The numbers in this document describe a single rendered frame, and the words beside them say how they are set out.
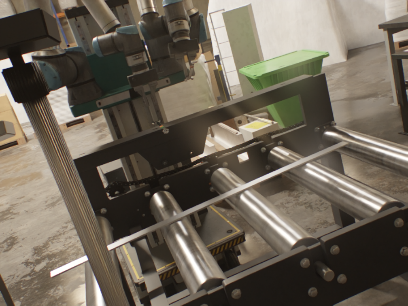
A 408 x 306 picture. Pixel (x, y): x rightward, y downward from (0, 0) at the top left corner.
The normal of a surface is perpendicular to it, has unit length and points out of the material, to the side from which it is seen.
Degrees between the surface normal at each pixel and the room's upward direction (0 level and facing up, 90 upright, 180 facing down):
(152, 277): 0
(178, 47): 66
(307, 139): 90
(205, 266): 14
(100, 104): 90
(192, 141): 90
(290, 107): 101
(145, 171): 90
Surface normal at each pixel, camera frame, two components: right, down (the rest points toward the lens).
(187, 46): 0.13, -0.17
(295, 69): 0.20, 0.42
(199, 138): 0.29, 0.21
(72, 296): -0.27, -0.92
